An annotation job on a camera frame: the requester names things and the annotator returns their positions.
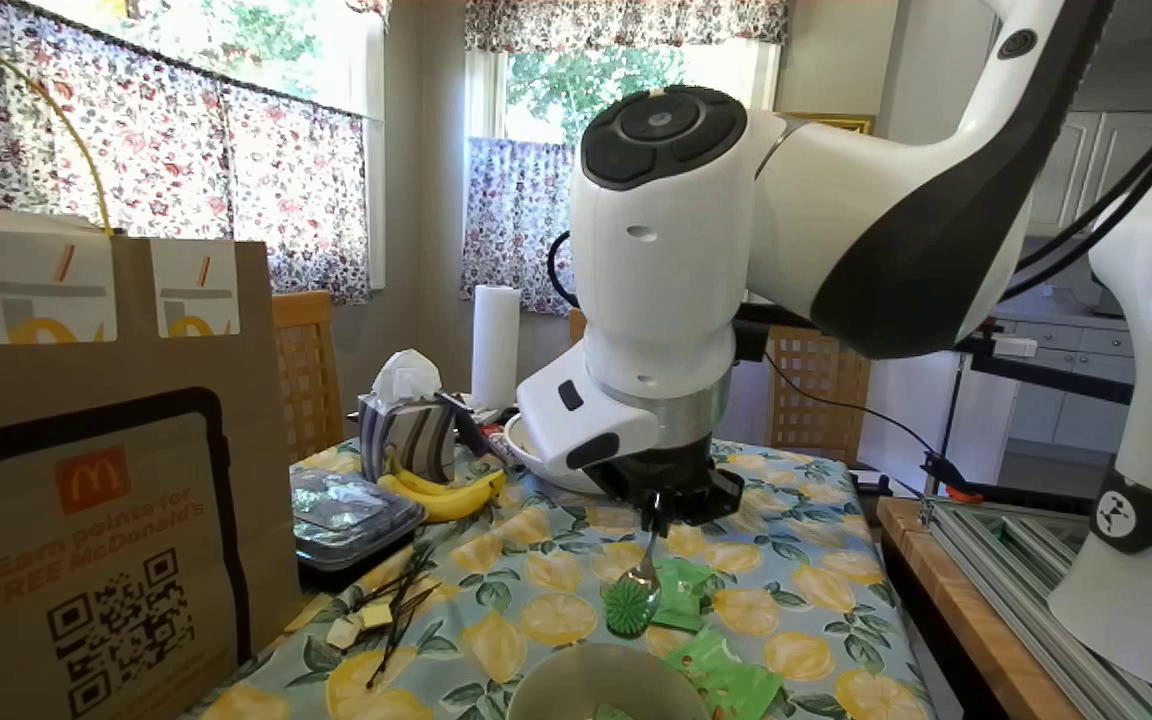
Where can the white Franka Panda arm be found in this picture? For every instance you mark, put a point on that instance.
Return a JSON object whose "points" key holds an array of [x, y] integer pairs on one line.
{"points": [[680, 265]]}

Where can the gold framed picture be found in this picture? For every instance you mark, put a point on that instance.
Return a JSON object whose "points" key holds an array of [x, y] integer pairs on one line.
{"points": [[834, 126]]}

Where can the white paper towel roll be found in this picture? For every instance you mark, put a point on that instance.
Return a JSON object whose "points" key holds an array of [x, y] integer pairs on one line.
{"points": [[497, 346]]}

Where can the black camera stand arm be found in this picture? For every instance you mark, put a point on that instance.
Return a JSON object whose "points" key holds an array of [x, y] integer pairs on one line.
{"points": [[1070, 381]]}

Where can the dark lidded food container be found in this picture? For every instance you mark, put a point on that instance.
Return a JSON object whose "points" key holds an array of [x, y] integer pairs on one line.
{"points": [[340, 527]]}

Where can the small cream white packet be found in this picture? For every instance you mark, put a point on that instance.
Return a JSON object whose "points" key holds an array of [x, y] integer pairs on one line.
{"points": [[370, 618]]}

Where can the wide floral curtain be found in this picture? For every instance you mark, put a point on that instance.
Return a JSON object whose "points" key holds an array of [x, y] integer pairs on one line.
{"points": [[203, 160]]}

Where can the thin black sticks bundle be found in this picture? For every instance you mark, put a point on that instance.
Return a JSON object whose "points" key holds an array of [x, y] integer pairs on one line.
{"points": [[401, 602]]}

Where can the narrow floral curtain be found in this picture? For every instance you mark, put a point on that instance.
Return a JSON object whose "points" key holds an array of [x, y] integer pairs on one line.
{"points": [[510, 213]]}

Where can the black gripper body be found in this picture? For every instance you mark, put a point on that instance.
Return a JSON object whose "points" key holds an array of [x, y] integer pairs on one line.
{"points": [[680, 486]]}

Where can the brown McDonald's paper bag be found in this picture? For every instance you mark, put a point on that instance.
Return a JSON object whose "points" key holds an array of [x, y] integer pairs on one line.
{"points": [[96, 533]]}

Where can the wooden workbench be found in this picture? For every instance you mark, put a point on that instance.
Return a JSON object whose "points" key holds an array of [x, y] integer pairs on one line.
{"points": [[951, 602]]}

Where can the white plastic bag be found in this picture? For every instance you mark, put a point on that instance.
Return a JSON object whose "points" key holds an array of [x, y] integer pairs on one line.
{"points": [[407, 378]]}

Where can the wooden wicker back chair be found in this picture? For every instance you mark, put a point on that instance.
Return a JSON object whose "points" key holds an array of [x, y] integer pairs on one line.
{"points": [[816, 384], [309, 374]]}

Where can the lemon print tablecloth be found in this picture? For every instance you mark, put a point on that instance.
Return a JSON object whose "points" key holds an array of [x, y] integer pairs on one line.
{"points": [[789, 586]]}

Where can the white kitchen cabinets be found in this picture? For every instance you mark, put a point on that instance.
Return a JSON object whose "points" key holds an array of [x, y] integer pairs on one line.
{"points": [[1122, 144]]}

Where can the aluminium rail base plate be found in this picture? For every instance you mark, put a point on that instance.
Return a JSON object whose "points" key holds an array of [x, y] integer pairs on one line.
{"points": [[1030, 573]]}

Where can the striped cloth bundle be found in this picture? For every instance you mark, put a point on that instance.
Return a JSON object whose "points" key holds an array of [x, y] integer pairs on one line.
{"points": [[408, 442]]}

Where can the floral curtain valance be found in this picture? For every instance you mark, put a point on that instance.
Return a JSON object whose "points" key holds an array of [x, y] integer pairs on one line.
{"points": [[576, 22]]}

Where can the yellow banana bunch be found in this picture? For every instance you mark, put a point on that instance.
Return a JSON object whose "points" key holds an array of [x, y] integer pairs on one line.
{"points": [[449, 500]]}

